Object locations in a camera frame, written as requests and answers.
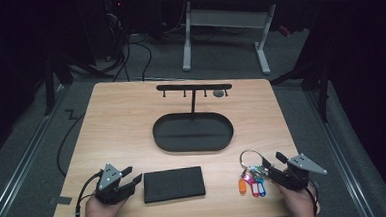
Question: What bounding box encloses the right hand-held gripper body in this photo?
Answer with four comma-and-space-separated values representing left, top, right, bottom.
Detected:
269, 152, 329, 194

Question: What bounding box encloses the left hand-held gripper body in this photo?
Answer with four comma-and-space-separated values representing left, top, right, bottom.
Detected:
93, 161, 138, 207

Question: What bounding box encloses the key ring with coloured tags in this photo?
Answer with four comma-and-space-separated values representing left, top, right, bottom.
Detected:
235, 148, 272, 200

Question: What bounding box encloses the black leather wallet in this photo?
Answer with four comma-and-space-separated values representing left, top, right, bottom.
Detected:
141, 165, 208, 205

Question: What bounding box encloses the black key stand with tray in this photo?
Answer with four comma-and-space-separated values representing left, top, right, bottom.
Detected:
149, 80, 237, 156

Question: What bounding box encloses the person's right hand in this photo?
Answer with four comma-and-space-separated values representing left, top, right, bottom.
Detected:
273, 178, 321, 217

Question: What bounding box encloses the grey tape strip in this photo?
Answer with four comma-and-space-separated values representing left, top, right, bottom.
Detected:
47, 194, 74, 207

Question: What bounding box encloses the black metal stand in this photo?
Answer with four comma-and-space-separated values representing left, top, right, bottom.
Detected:
268, 55, 335, 126
40, 49, 77, 116

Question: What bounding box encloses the white-framed desk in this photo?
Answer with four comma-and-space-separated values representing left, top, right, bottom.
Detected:
177, 0, 324, 81

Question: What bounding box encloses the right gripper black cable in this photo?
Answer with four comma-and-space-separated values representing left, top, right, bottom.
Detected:
304, 179, 322, 217

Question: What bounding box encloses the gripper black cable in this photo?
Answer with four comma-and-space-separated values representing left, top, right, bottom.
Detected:
304, 179, 322, 217
71, 169, 107, 217

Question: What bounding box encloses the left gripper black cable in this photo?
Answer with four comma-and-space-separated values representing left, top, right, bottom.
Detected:
71, 169, 107, 217

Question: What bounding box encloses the metal floor rail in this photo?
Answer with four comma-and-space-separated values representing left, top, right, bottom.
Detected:
303, 86, 379, 217
0, 84, 75, 217

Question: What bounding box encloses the black floor cable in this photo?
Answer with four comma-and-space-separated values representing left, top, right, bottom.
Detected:
53, 108, 89, 179

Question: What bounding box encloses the bundle of black cables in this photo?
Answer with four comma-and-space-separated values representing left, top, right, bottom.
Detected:
101, 10, 156, 85

